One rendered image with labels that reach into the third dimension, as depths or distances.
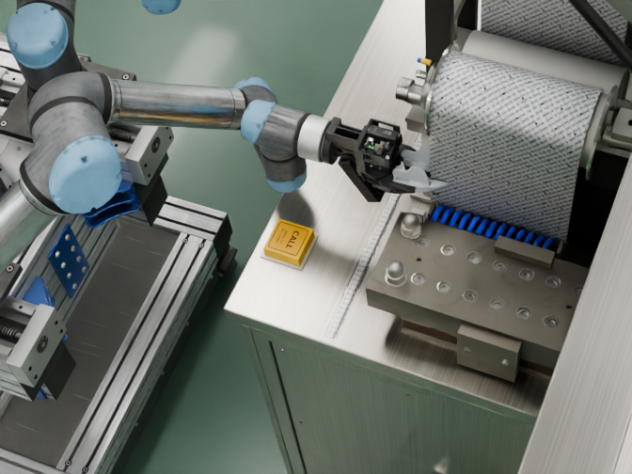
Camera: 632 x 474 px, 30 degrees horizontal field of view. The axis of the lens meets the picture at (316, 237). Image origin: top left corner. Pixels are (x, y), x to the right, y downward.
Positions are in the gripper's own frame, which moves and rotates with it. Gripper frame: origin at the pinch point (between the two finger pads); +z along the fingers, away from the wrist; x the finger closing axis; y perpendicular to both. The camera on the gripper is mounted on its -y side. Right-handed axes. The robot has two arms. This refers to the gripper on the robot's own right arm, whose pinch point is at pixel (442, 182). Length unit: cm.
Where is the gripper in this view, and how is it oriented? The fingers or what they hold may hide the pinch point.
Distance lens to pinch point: 195.6
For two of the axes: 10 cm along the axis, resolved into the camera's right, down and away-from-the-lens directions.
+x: 3.9, -8.0, 4.6
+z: 9.1, 2.9, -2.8
